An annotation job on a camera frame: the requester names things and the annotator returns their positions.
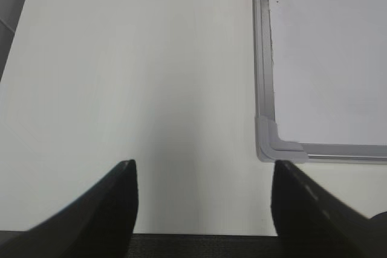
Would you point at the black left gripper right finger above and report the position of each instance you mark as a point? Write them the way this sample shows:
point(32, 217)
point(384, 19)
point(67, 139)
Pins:
point(311, 222)

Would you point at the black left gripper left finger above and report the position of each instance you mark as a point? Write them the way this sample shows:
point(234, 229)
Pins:
point(100, 223)

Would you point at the aluminium framed whiteboard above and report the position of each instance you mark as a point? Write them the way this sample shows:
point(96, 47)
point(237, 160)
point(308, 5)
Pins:
point(320, 80)

